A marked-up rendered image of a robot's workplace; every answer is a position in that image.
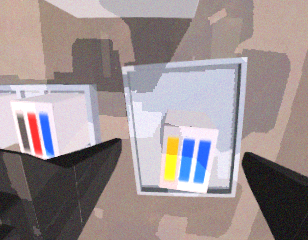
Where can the white block with coloured stripes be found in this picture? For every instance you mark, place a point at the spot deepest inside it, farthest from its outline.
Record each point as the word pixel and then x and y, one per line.
pixel 8 131

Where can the grey rectangular tray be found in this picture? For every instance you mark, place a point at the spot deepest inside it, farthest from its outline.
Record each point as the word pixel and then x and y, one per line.
pixel 214 86

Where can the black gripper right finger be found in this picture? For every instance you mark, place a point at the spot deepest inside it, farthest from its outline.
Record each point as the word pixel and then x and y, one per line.
pixel 282 196

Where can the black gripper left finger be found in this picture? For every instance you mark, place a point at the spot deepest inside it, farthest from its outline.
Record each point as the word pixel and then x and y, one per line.
pixel 59 193

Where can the white rectangular box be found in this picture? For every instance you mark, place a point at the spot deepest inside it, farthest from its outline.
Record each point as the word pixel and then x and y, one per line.
pixel 128 8

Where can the white box with colored stripes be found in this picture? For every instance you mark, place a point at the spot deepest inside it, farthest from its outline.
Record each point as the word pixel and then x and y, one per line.
pixel 188 146
pixel 51 125

